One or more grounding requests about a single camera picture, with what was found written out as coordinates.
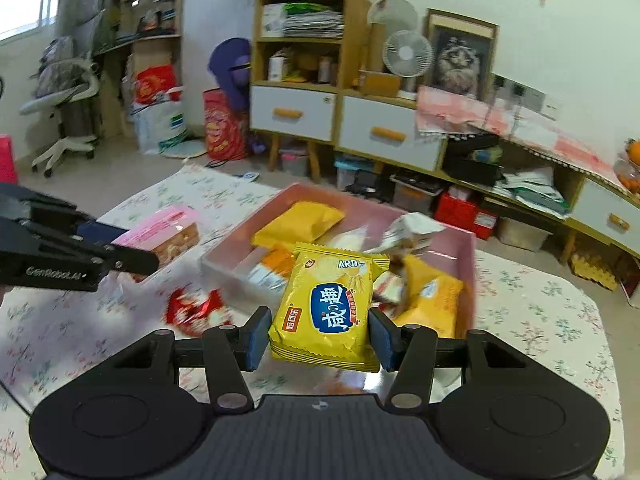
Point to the orange white snack packet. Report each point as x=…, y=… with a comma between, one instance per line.
x=266, y=270

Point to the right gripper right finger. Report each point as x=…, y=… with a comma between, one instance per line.
x=413, y=352

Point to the floral tablecloth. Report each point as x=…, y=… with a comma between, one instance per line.
x=48, y=337

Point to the framed cat picture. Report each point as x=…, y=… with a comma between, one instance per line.
x=463, y=53

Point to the red candy packet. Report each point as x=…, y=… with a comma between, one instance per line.
x=192, y=313

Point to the pink wafer packet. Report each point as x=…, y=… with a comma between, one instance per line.
x=168, y=233

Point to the wooden cabinet with drawers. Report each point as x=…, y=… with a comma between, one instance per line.
x=384, y=130

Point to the cream white snack packet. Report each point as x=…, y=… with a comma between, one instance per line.
x=389, y=288

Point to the pink checked cloth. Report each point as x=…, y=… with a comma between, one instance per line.
x=448, y=114

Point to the white desk fan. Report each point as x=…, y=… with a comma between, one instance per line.
x=408, y=55

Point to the clear white bread packet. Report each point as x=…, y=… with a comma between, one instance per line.
x=352, y=240

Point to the yellow snack bag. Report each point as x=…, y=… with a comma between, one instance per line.
x=432, y=298
x=304, y=222

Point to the red storage box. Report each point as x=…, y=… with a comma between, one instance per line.
x=465, y=215

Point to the white office chair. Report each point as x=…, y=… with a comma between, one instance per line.
x=54, y=103

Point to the red gift bag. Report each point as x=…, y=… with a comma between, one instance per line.
x=225, y=130

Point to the purple plush toy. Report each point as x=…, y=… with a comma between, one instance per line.
x=229, y=63

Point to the yellow snack bag right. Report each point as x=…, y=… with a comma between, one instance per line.
x=432, y=298

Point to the yellow snack bag left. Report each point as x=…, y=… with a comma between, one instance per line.
x=304, y=222

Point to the pink snack box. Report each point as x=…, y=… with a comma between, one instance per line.
x=226, y=266

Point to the yellow cracker bag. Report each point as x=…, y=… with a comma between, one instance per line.
x=323, y=314

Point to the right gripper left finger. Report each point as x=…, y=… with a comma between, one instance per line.
x=225, y=352

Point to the white crumpled snack packet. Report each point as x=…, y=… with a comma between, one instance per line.
x=412, y=231

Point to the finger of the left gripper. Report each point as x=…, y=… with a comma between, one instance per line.
x=112, y=257
x=96, y=232

